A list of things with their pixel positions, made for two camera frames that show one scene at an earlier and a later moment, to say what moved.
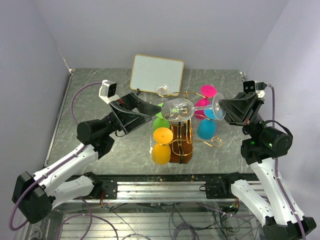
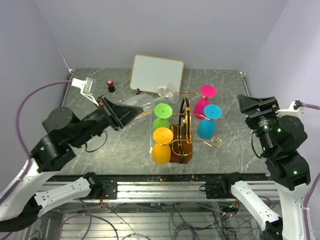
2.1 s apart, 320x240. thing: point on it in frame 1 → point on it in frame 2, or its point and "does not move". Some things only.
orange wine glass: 161,149 does not move
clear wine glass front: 182,109 → 146,102
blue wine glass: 206,128 does not move
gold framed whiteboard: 148,71 does not move
